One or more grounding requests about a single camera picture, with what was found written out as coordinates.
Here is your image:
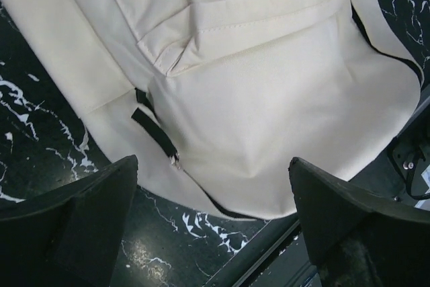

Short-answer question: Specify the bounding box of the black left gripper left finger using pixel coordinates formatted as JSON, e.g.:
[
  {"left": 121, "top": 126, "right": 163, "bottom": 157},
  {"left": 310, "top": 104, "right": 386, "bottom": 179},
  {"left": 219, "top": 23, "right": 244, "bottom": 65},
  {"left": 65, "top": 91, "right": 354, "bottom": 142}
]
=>
[{"left": 1, "top": 155, "right": 138, "bottom": 286}]

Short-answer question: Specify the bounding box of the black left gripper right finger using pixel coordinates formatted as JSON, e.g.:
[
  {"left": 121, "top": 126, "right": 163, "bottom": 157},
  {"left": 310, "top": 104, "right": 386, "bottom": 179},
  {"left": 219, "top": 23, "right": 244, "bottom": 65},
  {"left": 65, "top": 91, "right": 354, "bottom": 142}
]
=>
[{"left": 289, "top": 157, "right": 429, "bottom": 286}]

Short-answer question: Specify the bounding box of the cream canvas student bag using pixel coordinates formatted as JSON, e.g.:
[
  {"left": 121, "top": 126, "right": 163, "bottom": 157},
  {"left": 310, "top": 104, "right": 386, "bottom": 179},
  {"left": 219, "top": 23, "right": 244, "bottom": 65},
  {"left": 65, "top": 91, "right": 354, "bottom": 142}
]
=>
[{"left": 1, "top": 0, "right": 425, "bottom": 220}]

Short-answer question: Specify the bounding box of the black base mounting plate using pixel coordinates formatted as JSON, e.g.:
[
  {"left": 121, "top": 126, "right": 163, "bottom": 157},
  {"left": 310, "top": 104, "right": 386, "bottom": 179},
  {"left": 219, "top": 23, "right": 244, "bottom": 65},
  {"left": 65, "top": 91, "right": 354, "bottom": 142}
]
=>
[{"left": 201, "top": 85, "right": 430, "bottom": 287}]

